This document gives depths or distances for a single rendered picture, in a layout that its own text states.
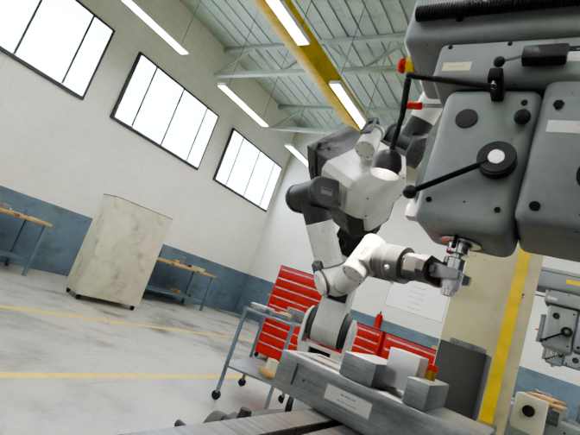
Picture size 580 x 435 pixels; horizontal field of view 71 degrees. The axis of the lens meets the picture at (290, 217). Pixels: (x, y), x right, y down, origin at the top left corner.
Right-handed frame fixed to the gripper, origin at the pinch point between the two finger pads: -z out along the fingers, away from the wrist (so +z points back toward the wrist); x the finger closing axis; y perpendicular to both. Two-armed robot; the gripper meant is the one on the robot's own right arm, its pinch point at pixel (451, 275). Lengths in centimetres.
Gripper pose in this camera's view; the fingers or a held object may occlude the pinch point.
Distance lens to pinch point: 94.5
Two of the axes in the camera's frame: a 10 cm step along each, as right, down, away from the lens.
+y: -3.3, 9.3, -1.6
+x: 6.8, 3.5, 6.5
